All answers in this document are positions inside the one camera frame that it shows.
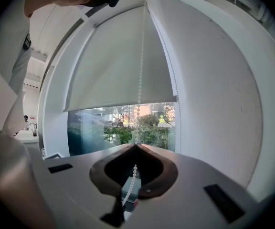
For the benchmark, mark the white ceiling pipes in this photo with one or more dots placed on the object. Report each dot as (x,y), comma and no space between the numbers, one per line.
(259,6)

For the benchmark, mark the person's white t-shirt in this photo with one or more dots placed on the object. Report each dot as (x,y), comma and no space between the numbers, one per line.
(3,68)

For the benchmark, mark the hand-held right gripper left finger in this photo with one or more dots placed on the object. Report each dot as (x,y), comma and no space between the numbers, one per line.
(99,178)

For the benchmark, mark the white roller blind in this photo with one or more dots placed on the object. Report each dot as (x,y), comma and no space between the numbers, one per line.
(113,68)

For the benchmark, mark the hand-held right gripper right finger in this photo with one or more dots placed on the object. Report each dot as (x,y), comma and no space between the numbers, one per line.
(166,178)

